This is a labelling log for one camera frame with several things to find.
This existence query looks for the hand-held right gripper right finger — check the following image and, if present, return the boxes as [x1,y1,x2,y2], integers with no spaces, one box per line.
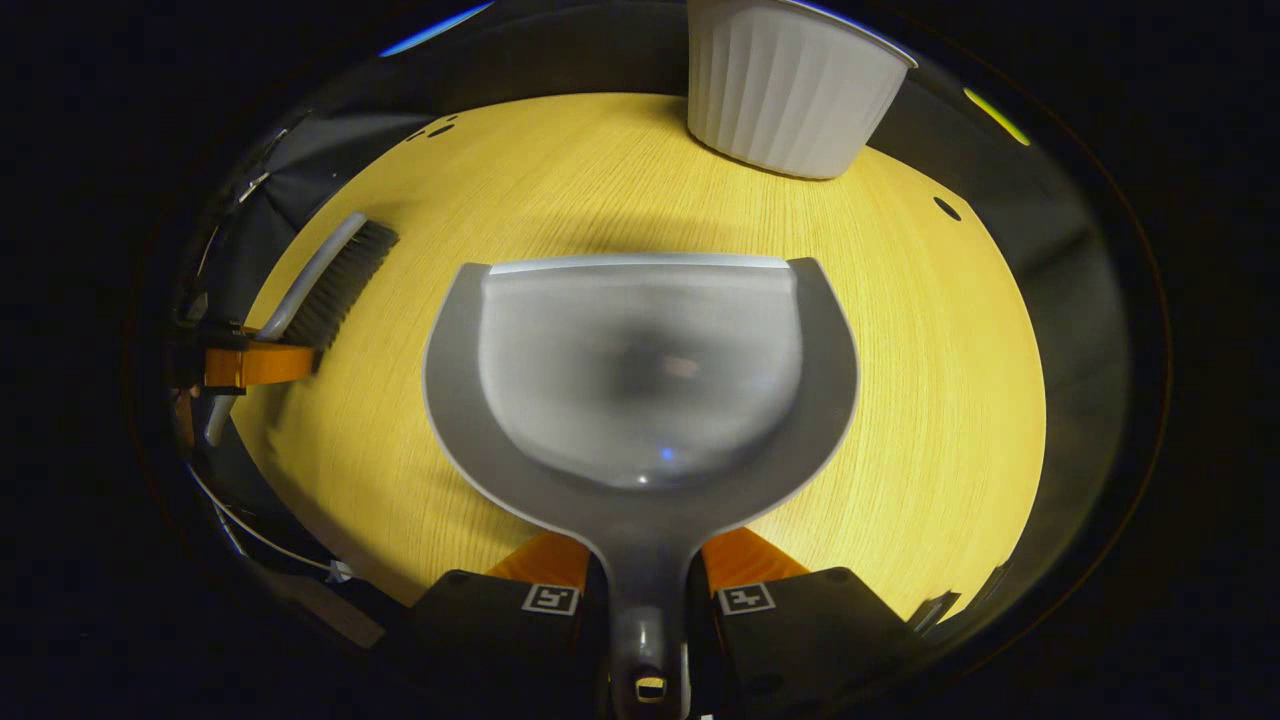
[686,527,919,720]

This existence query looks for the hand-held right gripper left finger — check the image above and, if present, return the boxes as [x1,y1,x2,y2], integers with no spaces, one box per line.
[380,530,611,720]

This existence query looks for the small grey broom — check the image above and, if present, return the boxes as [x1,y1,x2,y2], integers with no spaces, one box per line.
[205,212,399,448]

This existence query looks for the grey dustpan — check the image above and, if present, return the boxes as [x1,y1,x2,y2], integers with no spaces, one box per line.
[423,253,861,720]

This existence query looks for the wooden desktop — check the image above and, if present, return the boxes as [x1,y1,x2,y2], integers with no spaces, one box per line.
[230,93,1048,621]

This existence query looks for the white cable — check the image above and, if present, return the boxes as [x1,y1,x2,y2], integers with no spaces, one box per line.
[188,468,346,579]

